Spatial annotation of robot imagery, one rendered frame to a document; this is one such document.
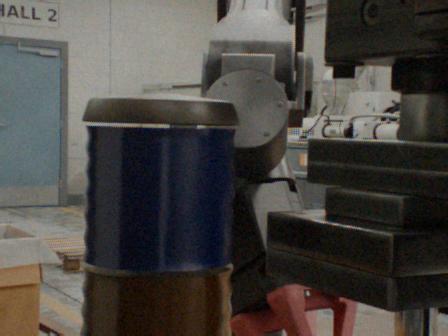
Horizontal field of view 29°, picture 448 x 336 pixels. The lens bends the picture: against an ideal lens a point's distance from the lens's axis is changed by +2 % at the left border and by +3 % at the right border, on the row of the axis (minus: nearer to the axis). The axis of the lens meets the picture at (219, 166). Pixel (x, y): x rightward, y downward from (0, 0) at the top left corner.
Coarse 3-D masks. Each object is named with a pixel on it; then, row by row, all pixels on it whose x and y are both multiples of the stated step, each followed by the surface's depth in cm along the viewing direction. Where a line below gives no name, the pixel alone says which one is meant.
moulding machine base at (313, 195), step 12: (288, 144) 875; (288, 156) 869; (300, 156) 850; (300, 168) 850; (300, 180) 849; (300, 192) 849; (312, 192) 831; (324, 192) 814; (312, 204) 831; (324, 204) 814
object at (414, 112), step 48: (432, 96) 46; (336, 144) 48; (384, 144) 45; (432, 144) 42; (336, 192) 47; (384, 192) 45; (432, 192) 42; (288, 240) 46; (336, 240) 43; (384, 240) 40; (432, 240) 41; (336, 288) 43; (384, 288) 40; (432, 288) 41
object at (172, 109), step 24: (120, 96) 20; (144, 96) 20; (168, 96) 20; (192, 96) 21; (96, 120) 20; (120, 120) 20; (144, 120) 20; (168, 120) 20; (192, 120) 20; (216, 120) 20
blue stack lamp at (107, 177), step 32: (96, 128) 20; (128, 128) 20; (160, 128) 20; (192, 128) 21; (96, 160) 20; (128, 160) 20; (160, 160) 20; (192, 160) 20; (224, 160) 21; (96, 192) 20; (128, 192) 20; (160, 192) 20; (192, 192) 20; (224, 192) 21; (96, 224) 20; (128, 224) 20; (160, 224) 20; (192, 224) 20; (224, 224) 21; (96, 256) 21; (128, 256) 20; (160, 256) 20; (192, 256) 20; (224, 256) 21
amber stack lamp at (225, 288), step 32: (96, 288) 21; (128, 288) 20; (160, 288) 20; (192, 288) 20; (224, 288) 21; (96, 320) 20; (128, 320) 20; (160, 320) 20; (192, 320) 20; (224, 320) 21
